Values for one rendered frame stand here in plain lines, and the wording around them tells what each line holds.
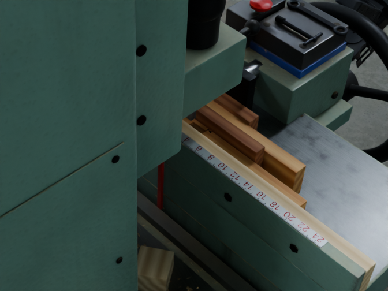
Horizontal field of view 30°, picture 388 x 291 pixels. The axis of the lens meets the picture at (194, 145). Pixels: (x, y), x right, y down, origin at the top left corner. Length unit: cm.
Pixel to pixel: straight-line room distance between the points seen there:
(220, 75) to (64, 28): 35
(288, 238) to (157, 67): 25
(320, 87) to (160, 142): 33
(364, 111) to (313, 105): 142
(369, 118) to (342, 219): 155
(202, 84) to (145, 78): 15
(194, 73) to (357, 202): 26
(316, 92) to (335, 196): 17
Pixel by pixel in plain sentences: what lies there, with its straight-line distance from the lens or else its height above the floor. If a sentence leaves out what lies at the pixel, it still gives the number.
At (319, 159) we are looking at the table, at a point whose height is 90.
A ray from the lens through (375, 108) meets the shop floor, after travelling 246.
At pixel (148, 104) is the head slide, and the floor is 110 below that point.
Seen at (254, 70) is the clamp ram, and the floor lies 96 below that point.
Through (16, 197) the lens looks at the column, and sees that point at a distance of 58.
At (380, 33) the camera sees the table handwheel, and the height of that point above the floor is 95.
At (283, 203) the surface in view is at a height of 95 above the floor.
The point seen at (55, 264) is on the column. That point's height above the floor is 102.
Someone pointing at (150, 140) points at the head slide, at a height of 105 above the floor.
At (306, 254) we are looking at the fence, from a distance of 80.
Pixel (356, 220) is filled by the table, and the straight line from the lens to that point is 89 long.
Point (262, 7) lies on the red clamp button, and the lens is 97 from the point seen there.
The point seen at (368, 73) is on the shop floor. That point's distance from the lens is 260.
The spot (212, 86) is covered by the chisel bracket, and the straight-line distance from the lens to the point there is 83.
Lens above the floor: 156
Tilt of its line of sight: 45 degrees down
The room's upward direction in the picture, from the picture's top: 4 degrees clockwise
